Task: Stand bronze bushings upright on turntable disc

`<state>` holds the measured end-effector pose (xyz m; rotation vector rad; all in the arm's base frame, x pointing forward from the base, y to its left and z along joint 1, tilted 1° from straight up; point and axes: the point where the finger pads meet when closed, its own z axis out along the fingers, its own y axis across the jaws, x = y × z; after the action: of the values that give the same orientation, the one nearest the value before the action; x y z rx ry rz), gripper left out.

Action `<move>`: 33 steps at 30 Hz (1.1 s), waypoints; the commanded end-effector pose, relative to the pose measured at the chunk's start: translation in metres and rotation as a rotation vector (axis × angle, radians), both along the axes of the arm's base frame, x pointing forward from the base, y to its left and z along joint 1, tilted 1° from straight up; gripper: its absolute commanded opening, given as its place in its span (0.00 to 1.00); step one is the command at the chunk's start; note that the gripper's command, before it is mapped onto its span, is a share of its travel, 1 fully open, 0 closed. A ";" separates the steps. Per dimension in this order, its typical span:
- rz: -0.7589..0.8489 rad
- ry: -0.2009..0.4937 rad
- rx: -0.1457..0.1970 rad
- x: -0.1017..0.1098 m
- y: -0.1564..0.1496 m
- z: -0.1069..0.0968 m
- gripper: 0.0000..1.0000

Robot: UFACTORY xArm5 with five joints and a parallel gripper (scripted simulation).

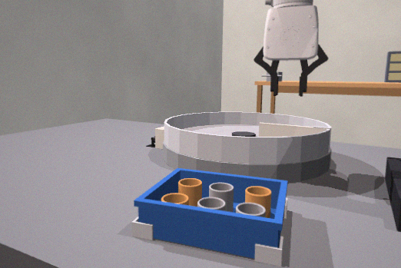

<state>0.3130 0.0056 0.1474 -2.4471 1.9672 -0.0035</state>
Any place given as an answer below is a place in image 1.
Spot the grey metal bushing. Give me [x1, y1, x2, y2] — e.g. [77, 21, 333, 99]
[209, 183, 234, 213]
[236, 203, 266, 217]
[197, 197, 226, 211]

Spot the blue open-top crate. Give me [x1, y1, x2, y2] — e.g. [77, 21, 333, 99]
[134, 168, 287, 258]

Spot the bronze bushing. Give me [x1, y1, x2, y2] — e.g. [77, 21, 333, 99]
[245, 186, 271, 218]
[178, 178, 202, 207]
[161, 193, 189, 205]

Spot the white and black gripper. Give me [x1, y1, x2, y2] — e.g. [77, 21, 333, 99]
[254, 2, 328, 97]

